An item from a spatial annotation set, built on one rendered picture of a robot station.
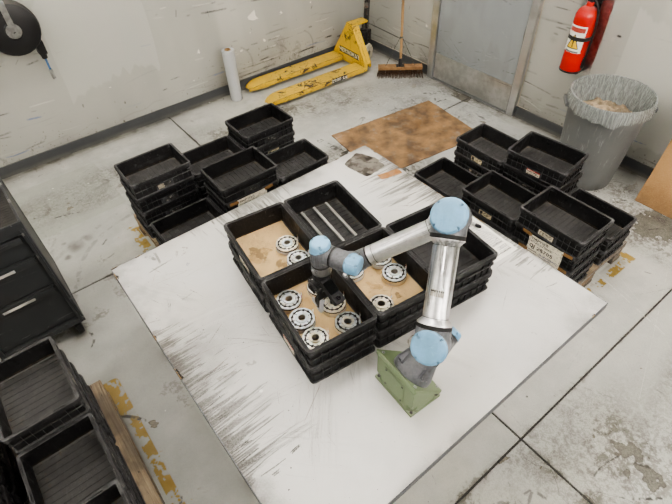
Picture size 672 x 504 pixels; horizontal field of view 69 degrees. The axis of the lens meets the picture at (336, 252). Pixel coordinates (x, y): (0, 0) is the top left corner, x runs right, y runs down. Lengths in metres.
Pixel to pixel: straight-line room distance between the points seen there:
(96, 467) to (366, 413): 1.15
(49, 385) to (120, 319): 0.87
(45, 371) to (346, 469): 1.46
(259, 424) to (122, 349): 1.45
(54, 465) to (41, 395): 0.30
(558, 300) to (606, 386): 0.83
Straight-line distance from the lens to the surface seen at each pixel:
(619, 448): 2.89
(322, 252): 1.69
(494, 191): 3.34
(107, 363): 3.14
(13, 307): 3.03
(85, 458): 2.43
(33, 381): 2.61
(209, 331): 2.16
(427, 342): 1.58
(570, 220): 3.09
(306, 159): 3.53
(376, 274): 2.09
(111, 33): 4.72
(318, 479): 1.80
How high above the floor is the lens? 2.39
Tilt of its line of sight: 46 degrees down
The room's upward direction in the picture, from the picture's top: 3 degrees counter-clockwise
